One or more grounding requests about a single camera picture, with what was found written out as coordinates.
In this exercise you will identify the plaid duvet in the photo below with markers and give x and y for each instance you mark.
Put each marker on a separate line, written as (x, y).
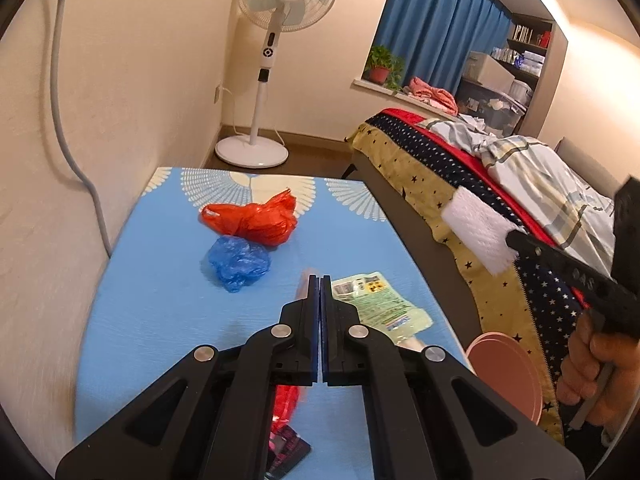
(577, 217)

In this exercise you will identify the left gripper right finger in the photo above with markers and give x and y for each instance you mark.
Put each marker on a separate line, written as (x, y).
(428, 416)

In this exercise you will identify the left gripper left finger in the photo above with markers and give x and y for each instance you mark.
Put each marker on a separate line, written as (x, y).
(209, 416)

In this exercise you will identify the pink clothes on sill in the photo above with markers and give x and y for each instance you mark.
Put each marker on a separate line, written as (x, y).
(434, 97)

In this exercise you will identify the clear candy bag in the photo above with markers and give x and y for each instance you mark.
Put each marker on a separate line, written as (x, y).
(302, 288)

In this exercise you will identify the blue curtain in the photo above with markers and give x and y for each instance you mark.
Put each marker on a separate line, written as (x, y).
(435, 37)

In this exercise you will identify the dark pink patterned box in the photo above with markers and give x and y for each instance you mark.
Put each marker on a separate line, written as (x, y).
(287, 449)

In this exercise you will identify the knotted red plastic bag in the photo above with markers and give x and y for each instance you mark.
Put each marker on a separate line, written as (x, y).
(270, 224)

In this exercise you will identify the grey headboard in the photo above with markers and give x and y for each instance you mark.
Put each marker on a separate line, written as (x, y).
(587, 168)

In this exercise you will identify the white foam net piece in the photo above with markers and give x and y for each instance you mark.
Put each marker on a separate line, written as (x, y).
(481, 229)

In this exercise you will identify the wall power outlet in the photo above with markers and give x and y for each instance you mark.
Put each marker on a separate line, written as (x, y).
(220, 91)

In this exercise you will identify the blue table mat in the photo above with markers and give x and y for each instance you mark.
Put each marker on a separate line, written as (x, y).
(159, 298)

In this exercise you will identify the right hand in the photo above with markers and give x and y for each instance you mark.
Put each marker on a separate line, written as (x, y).
(588, 351)

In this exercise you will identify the blue plastic bag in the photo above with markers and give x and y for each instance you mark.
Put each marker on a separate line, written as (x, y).
(237, 263)

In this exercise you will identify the wooden bookshelf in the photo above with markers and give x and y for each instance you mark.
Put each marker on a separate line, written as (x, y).
(528, 56)

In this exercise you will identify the pink trash bin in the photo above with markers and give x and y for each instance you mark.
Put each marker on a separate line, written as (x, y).
(501, 363)

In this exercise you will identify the white standing fan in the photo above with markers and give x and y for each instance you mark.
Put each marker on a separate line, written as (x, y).
(251, 150)

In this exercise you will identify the small red wrapper ball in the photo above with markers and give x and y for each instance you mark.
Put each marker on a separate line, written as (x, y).
(284, 406)

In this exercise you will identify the star patterned bed blanket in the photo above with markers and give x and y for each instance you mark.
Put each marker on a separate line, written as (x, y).
(527, 302)

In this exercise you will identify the potted green plant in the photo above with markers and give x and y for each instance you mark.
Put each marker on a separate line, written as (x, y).
(384, 68)

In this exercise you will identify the white storage box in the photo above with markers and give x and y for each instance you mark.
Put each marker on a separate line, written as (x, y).
(484, 70)

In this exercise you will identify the green snack package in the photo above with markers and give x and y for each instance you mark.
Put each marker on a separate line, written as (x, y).
(379, 306)

